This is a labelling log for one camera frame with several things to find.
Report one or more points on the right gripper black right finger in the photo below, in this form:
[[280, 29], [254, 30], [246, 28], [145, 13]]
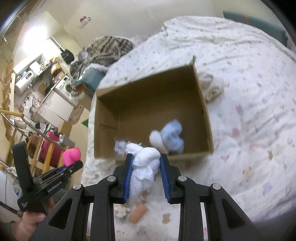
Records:
[[203, 207]]

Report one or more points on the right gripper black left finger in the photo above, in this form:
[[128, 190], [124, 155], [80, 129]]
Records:
[[87, 213]]

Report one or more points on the white lace scrunchie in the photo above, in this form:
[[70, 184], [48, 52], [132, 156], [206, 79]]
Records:
[[120, 211]]

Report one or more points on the orange tan sponge block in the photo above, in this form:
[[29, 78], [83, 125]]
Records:
[[138, 213]]

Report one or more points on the white cloth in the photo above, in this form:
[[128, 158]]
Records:
[[145, 165]]

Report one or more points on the clear plastic packet white label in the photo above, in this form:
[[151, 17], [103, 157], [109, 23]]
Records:
[[120, 148]]

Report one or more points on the pink rubber duck toy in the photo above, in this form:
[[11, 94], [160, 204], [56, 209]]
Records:
[[71, 156]]

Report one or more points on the light blue fluffy sock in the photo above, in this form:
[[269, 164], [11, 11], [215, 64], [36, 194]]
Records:
[[168, 140]]

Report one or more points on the person's left hand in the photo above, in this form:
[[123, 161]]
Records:
[[25, 228]]

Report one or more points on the yellow wooden chair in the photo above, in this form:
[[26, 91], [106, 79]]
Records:
[[43, 154]]

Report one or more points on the green dustpan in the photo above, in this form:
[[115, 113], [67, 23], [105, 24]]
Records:
[[85, 123]]

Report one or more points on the brown cardboard box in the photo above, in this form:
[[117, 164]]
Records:
[[130, 112]]

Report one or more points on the white kitchen cabinet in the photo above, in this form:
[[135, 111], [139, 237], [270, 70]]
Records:
[[54, 110]]

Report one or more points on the white patterned bed quilt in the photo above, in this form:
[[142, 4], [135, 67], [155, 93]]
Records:
[[252, 124]]

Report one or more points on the white washing machine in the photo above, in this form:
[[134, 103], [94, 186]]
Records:
[[64, 88]]

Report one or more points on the cream folded cloth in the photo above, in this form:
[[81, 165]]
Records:
[[212, 85]]

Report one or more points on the teal cushion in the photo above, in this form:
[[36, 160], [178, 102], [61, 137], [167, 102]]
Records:
[[91, 78]]

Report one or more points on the striped knit blanket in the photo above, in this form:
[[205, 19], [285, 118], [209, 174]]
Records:
[[103, 51]]

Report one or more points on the teal rolled mat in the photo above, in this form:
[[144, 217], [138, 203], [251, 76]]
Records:
[[271, 29]]

